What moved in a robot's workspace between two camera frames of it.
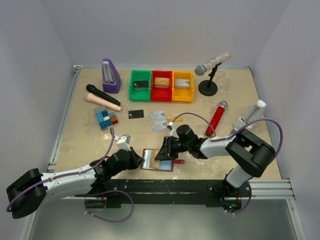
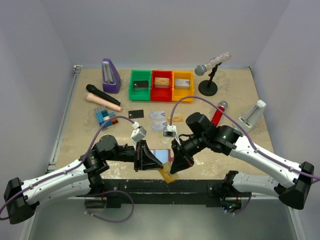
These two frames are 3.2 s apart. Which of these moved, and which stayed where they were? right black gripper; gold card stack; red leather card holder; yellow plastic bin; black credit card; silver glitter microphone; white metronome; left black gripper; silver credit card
Moved: right black gripper; left black gripper; red leather card holder
Stayed: silver glitter microphone; yellow plastic bin; black credit card; gold card stack; white metronome; silver credit card
